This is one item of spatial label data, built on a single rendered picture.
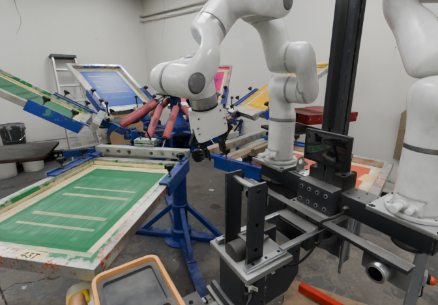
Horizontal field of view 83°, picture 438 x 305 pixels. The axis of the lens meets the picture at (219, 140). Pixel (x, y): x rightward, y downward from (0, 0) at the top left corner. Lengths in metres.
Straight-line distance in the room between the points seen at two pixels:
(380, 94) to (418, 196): 2.68
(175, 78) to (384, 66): 2.95
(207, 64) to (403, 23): 0.48
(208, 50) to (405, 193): 0.55
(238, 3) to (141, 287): 0.67
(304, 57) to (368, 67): 2.56
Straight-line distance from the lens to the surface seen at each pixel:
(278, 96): 0.90
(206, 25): 0.63
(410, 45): 0.74
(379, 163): 1.63
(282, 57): 0.83
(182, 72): 0.54
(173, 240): 2.43
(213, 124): 0.69
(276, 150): 0.93
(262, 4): 0.68
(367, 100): 3.36
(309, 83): 0.84
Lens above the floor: 1.45
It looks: 15 degrees down
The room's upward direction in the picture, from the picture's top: straight up
